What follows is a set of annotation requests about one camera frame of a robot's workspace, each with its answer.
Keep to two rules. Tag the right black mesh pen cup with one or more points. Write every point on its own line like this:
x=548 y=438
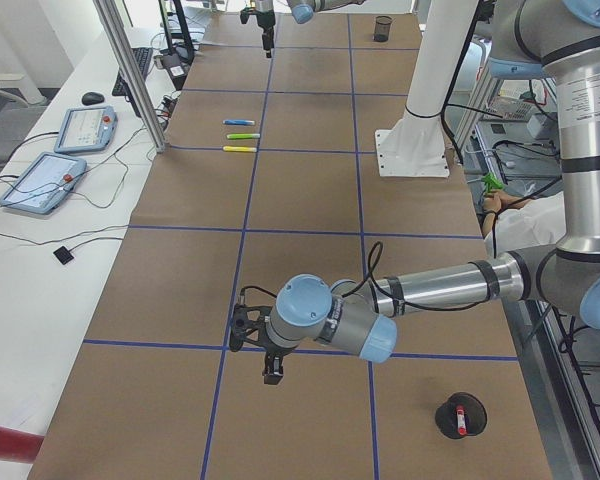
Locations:
x=382 y=28

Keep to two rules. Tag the blue teach pendant near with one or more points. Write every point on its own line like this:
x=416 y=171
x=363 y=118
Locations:
x=45 y=184

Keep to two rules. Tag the blue highlighter pen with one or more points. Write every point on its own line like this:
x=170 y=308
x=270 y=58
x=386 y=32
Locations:
x=239 y=122

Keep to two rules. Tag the green handled tool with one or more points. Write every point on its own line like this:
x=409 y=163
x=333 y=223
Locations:
x=491 y=183

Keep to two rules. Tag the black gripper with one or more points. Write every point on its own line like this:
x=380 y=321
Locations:
x=266 y=20
x=274 y=350

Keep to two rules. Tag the aluminium frame post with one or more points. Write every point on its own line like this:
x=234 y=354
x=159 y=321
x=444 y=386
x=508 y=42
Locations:
x=119 y=42

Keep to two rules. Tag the blue teach pendant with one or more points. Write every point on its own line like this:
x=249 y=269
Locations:
x=45 y=184
x=86 y=130

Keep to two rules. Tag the green highlighter pen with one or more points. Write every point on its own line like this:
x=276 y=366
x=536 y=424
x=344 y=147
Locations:
x=243 y=136

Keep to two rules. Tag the red marker pen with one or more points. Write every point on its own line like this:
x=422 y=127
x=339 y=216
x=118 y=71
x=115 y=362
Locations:
x=460 y=420

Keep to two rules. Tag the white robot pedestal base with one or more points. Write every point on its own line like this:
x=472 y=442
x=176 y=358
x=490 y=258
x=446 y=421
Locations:
x=415 y=146

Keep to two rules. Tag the blue teach pendant far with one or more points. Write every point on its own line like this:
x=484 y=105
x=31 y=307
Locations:
x=86 y=130

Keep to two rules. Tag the red fire extinguisher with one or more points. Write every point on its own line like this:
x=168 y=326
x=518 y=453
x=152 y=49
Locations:
x=19 y=446

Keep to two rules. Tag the yellow highlighter pen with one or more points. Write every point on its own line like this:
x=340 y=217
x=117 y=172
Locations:
x=239 y=149

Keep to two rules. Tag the seated person white shirt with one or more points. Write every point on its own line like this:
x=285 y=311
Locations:
x=512 y=223

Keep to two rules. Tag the black computer mouse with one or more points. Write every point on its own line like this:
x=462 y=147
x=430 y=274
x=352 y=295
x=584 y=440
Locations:
x=92 y=98

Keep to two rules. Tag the black mesh pen cup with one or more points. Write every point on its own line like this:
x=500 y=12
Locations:
x=382 y=28
x=475 y=414

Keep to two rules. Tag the left black mesh pen cup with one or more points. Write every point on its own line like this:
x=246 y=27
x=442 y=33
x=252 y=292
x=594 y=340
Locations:
x=475 y=414

